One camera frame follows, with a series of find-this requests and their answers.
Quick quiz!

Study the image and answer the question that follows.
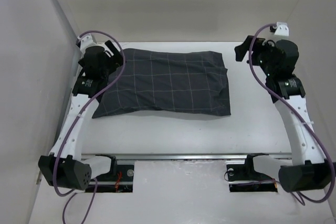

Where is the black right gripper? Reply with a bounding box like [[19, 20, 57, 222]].
[[235, 35, 276, 76]]

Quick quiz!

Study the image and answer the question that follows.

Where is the dark grey checked pillowcase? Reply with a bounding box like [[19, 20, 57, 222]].
[[93, 48, 231, 119]]

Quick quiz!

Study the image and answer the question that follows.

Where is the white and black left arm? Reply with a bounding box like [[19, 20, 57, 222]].
[[38, 40, 126, 197]]

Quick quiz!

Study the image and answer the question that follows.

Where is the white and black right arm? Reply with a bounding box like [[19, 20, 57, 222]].
[[235, 36, 335, 192]]

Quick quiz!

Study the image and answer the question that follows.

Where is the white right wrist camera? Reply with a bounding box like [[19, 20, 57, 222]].
[[270, 22, 289, 37]]

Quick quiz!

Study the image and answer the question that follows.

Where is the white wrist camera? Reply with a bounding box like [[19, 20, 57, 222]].
[[270, 22, 289, 37], [76, 33, 97, 54]]

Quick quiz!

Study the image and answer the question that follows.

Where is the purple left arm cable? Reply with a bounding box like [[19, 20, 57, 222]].
[[54, 30, 127, 224]]

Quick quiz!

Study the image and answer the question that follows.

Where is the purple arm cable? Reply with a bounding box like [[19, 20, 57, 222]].
[[248, 23, 336, 205], [54, 30, 127, 224]]

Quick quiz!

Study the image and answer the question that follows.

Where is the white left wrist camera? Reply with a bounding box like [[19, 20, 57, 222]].
[[76, 33, 97, 54]]

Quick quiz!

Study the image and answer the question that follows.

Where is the aluminium front table rail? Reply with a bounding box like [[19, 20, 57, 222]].
[[81, 152, 292, 161]]

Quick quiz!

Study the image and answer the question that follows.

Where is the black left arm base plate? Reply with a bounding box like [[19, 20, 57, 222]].
[[85, 155, 134, 193]]

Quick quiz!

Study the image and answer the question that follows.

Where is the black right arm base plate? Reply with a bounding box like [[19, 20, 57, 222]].
[[224, 153, 278, 193]]

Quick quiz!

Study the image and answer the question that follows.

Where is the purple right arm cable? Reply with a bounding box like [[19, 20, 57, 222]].
[[248, 23, 336, 205]]

